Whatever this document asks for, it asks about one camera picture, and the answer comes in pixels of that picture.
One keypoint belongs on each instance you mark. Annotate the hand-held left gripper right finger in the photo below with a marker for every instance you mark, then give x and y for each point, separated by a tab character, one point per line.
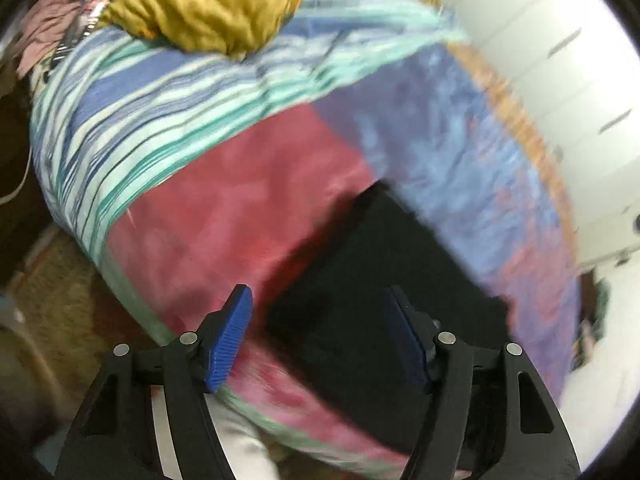
410	340

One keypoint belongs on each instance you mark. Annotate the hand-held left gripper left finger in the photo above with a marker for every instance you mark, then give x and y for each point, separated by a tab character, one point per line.
227	345

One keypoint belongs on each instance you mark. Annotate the black pants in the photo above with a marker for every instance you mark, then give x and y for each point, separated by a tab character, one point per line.
375	285

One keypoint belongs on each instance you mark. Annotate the multicoloured satin blanket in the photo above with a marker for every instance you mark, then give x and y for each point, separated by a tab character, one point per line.
200	210

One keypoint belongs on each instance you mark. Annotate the brown patterned rug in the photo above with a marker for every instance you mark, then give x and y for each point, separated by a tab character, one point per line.
60	300

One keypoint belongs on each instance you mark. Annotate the dark brown bedside cabinet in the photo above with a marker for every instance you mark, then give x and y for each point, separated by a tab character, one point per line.
15	150

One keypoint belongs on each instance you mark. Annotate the white wardrobe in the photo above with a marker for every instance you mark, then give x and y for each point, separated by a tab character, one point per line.
550	60

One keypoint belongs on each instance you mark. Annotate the mustard knitted garment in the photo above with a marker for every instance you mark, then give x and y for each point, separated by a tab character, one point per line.
210	5

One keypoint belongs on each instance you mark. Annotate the printed striped object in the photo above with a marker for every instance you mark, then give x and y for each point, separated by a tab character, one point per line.
82	15

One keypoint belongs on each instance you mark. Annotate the pink cloth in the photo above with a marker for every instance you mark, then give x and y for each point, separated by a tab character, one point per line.
45	25

